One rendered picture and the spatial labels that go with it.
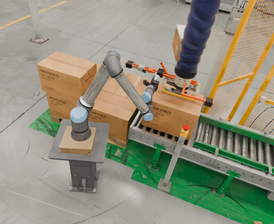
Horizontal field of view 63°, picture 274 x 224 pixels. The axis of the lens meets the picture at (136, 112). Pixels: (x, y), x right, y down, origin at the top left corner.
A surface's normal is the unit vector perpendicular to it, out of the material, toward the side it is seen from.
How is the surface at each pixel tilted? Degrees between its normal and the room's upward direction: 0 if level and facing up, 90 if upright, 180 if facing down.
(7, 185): 0
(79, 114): 3
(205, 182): 0
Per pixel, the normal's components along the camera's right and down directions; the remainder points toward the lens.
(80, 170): -0.02, 0.67
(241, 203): 0.11, -0.74
